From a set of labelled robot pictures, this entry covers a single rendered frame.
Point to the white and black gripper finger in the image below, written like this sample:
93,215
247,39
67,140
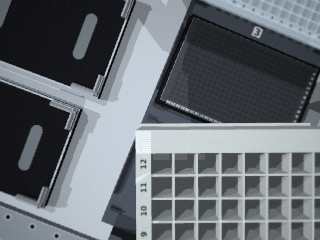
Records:
128,237

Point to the dark grey well plate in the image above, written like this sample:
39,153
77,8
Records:
221,76

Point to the white deep-well block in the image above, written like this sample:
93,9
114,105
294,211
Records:
256,171

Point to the clear well plate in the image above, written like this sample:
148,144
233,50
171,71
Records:
299,12

